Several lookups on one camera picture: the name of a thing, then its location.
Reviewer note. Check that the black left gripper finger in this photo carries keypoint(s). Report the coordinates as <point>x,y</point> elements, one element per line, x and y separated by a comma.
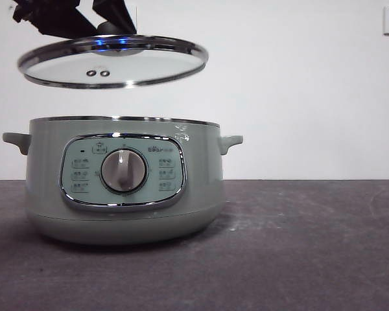
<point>116,14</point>
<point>58,17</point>

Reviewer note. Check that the glass lid with green knob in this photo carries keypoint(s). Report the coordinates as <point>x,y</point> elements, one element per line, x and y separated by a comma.
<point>116,68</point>

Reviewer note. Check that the pale green electric cooking pot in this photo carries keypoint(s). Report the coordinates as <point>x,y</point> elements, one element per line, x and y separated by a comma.
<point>123,223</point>

